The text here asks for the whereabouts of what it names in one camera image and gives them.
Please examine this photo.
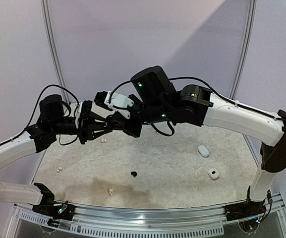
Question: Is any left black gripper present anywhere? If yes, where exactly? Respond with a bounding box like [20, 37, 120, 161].
[51, 111, 113, 144]

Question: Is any black oval charging case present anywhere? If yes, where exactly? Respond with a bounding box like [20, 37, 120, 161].
[106, 115, 123, 130]

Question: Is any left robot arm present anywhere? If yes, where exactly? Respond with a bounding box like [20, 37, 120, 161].
[0, 94, 112, 215]

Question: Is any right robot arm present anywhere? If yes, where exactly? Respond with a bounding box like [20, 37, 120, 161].
[104, 65, 286, 216]

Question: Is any white oval charging case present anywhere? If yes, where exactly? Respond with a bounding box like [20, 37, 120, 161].
[198, 145, 210, 158]

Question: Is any white case with black window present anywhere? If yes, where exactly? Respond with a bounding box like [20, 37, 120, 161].
[208, 168, 220, 180]

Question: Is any black clip earbud centre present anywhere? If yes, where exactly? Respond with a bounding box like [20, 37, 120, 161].
[131, 171, 137, 178]

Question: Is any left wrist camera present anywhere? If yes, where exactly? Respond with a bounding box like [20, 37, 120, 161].
[75, 100, 93, 129]

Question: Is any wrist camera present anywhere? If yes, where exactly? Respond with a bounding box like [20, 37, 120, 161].
[75, 100, 93, 129]
[94, 91, 134, 119]

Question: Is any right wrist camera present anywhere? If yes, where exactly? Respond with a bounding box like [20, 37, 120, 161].
[94, 91, 134, 119]

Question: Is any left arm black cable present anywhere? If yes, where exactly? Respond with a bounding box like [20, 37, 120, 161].
[0, 84, 84, 154]

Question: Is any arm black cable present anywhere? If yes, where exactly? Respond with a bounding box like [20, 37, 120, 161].
[0, 84, 84, 154]
[108, 76, 286, 224]

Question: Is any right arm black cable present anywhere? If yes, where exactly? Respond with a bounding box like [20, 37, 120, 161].
[108, 76, 286, 224]

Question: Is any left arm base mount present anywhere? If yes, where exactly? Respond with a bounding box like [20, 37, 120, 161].
[32, 200, 76, 221]

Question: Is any aluminium front rail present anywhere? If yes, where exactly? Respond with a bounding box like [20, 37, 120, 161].
[6, 193, 286, 238]

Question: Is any left aluminium frame post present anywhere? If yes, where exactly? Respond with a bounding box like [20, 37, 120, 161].
[40, 0, 71, 105]

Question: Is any aluminium frame post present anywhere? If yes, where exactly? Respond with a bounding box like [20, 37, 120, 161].
[40, 0, 71, 105]
[229, 0, 256, 99]

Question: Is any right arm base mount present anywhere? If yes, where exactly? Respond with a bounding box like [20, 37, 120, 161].
[224, 197, 266, 221]

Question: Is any right aluminium frame post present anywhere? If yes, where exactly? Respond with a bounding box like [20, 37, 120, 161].
[229, 0, 256, 99]

